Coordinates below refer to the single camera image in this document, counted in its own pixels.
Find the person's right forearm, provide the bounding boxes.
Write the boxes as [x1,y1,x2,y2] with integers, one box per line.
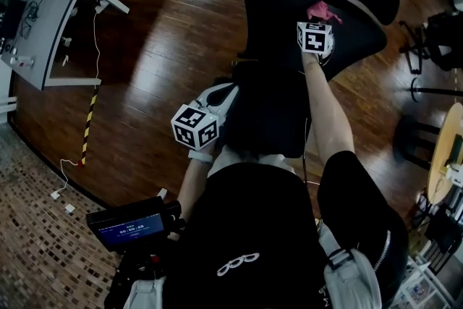
[302,53,356,166]

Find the pink cloth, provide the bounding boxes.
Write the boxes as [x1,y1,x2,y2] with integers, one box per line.
[305,0,344,25]

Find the black chest-mounted monitor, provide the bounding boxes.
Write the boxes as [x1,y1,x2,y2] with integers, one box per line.
[85,195,182,253]

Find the white wristband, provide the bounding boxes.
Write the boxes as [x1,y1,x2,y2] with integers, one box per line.
[187,150,213,164]

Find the thin white cable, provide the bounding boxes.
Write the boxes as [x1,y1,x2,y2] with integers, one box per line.
[54,9,102,195]

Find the person's left forearm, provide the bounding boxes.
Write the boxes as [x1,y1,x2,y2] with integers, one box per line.
[177,158,214,221]

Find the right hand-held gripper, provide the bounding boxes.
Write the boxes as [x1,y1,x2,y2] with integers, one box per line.
[297,21,336,55]

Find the grey shoulder bag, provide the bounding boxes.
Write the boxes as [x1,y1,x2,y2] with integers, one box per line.
[318,220,383,309]

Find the white shelf rack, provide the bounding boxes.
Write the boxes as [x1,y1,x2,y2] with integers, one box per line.
[392,245,463,309]

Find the yellow black striped cable cover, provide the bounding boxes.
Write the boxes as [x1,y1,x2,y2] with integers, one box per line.
[77,85,100,168]

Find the black coat stand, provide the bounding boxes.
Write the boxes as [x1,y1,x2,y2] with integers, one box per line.
[410,77,463,104]

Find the person's black t-shirt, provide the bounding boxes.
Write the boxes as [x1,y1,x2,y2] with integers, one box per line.
[162,150,409,309]

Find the black chair seat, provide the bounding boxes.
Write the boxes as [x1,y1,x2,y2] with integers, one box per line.
[231,59,312,158]

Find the black office chair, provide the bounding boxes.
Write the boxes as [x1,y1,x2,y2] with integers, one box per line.
[399,10,463,75]

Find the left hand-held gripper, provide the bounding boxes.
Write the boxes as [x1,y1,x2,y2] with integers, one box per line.
[170,82,240,151]

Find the person's light trousers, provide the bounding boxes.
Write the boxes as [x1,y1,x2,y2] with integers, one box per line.
[209,144,294,174]

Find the round wooden table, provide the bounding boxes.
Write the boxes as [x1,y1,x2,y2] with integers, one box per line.
[393,103,463,206]

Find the white power strip red switch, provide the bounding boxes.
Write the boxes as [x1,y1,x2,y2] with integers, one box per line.
[9,56,35,69]

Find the grey desk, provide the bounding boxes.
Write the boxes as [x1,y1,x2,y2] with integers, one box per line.
[0,0,130,90]

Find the black cable bundle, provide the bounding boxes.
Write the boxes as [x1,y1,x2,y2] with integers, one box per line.
[20,0,40,38]

